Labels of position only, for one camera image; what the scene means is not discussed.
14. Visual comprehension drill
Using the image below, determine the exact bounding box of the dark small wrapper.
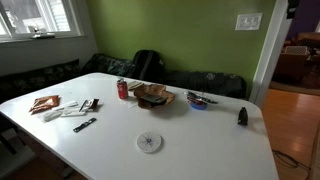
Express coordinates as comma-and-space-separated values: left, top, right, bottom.
79, 99, 99, 112

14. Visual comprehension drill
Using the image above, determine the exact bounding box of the black floor cable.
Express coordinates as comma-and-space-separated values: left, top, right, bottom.
271, 149, 312, 172

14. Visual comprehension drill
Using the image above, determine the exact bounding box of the white round coaster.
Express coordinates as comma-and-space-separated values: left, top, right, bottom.
136, 132, 162, 153

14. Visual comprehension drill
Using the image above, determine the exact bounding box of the black binder clip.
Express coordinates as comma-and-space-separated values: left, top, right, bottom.
238, 107, 248, 126

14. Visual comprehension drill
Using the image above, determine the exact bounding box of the red soda can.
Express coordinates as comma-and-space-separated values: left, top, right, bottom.
117, 78, 128, 99

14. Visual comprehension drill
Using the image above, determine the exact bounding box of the black backpack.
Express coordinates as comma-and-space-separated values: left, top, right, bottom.
131, 50, 164, 83

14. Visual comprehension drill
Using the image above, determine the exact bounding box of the orange snack packet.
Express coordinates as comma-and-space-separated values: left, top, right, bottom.
30, 95, 59, 114

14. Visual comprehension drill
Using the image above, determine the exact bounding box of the dark floral bench cushion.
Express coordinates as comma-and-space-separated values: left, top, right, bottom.
0, 53, 247, 102

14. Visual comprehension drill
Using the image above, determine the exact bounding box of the black flat strip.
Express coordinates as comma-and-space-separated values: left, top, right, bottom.
73, 118, 97, 133

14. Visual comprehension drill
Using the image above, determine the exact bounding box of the white plastic packet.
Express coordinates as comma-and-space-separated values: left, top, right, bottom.
42, 111, 62, 122

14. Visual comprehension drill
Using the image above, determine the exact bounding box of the grey calculator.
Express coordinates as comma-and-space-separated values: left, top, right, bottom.
142, 94, 166, 104

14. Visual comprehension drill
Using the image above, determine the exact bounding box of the white wall switch plate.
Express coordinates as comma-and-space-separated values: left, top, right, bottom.
235, 13, 263, 31

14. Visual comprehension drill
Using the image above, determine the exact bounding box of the white window frame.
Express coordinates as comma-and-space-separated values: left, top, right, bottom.
0, 0, 84, 43

